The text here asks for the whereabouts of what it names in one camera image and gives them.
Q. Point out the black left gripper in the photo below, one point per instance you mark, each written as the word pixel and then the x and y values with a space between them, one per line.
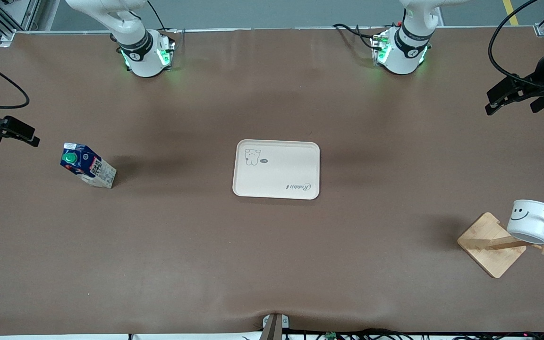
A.
pixel 539 81

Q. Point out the blue milk carton green cap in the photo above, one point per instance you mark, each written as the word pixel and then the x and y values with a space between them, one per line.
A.
pixel 90 167

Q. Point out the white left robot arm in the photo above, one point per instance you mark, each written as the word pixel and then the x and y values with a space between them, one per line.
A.
pixel 402 59

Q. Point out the cream tray with bear print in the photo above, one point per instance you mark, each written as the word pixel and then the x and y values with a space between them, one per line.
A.
pixel 276 174

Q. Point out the wooden mug stand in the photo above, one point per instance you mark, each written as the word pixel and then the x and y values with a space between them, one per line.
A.
pixel 489 255

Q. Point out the brown table cover sheet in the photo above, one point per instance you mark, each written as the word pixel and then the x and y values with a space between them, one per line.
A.
pixel 206 259

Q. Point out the green terminal connector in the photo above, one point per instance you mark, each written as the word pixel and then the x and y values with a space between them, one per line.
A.
pixel 331 335

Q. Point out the metal table corner bracket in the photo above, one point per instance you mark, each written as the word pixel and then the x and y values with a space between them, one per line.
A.
pixel 542 30
pixel 7 38

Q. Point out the grey metal camera post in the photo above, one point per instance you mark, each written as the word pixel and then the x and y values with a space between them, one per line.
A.
pixel 274 328

